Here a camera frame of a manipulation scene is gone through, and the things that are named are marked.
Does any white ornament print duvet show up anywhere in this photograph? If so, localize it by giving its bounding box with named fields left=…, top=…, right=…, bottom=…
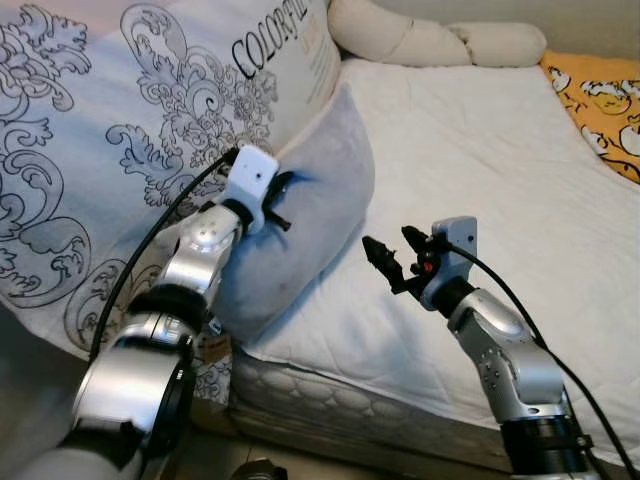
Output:
left=0, top=0, right=341, bottom=411

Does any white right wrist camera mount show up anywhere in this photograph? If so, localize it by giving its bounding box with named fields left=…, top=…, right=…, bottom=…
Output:
left=430, top=215, right=479, bottom=281

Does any beige bolster pillow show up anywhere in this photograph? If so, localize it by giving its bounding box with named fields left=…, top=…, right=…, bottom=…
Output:
left=452, top=22, right=549, bottom=69
left=328, top=0, right=473, bottom=68

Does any white quilted mattress cover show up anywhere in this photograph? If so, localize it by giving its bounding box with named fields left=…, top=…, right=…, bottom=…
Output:
left=245, top=58, right=640, bottom=471

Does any brown paper label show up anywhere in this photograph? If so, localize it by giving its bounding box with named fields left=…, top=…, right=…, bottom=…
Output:
left=198, top=335, right=233, bottom=366

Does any grey velvet pillow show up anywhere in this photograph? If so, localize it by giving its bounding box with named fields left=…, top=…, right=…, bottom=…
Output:
left=210, top=82, right=376, bottom=346

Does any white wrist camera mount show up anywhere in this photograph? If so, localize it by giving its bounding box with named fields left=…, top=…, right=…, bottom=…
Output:
left=430, top=215, right=479, bottom=281
left=222, top=145, right=280, bottom=233

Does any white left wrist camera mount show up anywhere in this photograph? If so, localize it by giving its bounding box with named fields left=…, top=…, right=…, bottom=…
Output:
left=222, top=145, right=280, bottom=233

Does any yellow orange cartoon blanket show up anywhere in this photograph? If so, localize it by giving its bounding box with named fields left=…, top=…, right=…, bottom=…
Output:
left=540, top=52, right=640, bottom=186

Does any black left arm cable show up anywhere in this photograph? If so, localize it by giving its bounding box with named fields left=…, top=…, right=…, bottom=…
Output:
left=88, top=147, right=241, bottom=363

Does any grey patterned mattress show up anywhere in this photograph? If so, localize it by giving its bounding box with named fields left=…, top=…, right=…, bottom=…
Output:
left=228, top=345, right=521, bottom=476

